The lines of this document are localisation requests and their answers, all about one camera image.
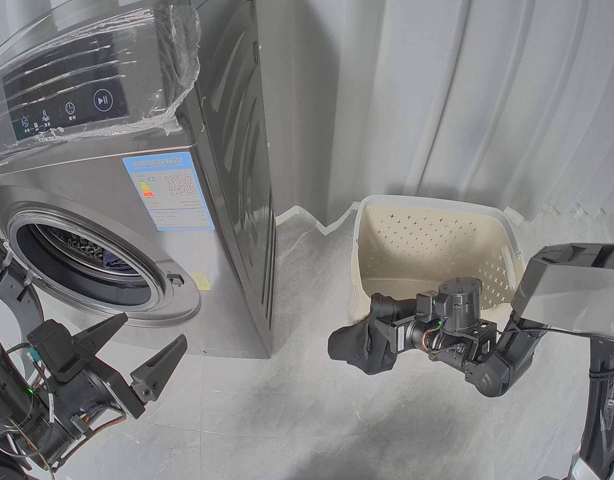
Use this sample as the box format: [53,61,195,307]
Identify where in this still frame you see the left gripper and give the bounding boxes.
[49,311,188,427]

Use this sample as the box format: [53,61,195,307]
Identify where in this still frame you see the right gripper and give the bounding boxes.
[373,313,434,357]

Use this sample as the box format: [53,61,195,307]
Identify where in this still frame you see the black garment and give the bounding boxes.
[327,292,419,374]

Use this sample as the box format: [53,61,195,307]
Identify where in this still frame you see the cream laundry basket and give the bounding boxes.
[350,195,527,325]

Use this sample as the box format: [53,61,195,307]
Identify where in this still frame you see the washing machine door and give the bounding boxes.
[0,244,45,343]

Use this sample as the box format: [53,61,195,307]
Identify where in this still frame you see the grey washing machine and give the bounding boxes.
[0,0,279,360]

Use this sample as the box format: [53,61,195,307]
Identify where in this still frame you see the blue garment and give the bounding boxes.
[103,252,135,272]

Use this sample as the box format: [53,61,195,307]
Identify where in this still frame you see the white curtain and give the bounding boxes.
[286,0,614,230]

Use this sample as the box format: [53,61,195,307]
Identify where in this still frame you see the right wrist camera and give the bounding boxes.
[413,291,441,325]

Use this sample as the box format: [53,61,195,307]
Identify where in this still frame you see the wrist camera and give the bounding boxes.
[26,319,84,383]
[413,291,441,325]

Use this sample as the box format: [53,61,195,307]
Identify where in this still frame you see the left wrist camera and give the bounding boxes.
[26,319,84,383]

